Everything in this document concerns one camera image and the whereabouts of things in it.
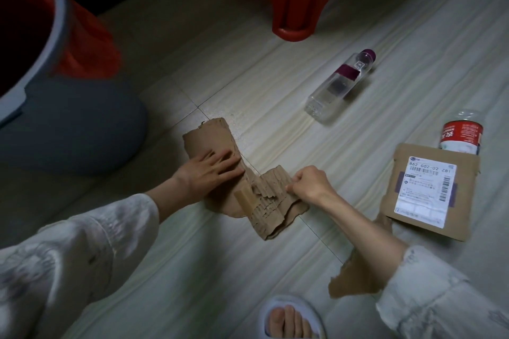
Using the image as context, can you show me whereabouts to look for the person's right hand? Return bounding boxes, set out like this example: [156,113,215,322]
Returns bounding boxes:
[285,165,339,208]

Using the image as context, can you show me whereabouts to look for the person's left hand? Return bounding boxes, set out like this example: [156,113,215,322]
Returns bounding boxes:
[173,150,246,204]

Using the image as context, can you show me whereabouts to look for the torn cardboard pieces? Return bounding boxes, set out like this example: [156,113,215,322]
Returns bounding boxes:
[182,117,259,218]

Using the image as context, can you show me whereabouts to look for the brown labelled cardboard mailer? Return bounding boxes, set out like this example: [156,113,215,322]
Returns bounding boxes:
[380,142,481,242]

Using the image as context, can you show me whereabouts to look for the clear plastic box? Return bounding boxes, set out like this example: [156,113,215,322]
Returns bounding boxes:
[304,48,378,125]

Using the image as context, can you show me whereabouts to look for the grey bucket with red liner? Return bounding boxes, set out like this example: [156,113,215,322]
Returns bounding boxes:
[0,0,148,176]

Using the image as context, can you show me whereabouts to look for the plastic bottle red label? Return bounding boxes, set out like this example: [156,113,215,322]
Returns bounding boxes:
[438,109,485,157]

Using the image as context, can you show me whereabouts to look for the person's right forearm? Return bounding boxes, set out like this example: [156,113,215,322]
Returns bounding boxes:
[318,191,408,288]

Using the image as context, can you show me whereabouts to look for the person's left forearm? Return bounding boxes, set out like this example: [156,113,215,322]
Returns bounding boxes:
[144,175,199,224]

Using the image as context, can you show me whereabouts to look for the person's right foot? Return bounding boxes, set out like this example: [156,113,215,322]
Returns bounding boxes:
[267,305,315,339]

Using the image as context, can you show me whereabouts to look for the white right slipper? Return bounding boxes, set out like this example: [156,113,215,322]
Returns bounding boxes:
[258,294,327,339]

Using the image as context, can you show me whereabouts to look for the white left sleeve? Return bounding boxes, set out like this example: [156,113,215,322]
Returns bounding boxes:
[0,193,160,339]

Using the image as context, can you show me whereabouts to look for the white sleeve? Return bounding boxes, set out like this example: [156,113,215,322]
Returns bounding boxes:
[0,193,160,339]
[375,246,509,339]

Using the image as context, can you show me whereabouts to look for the white right sleeve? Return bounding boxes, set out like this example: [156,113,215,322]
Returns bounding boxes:
[375,246,509,339]

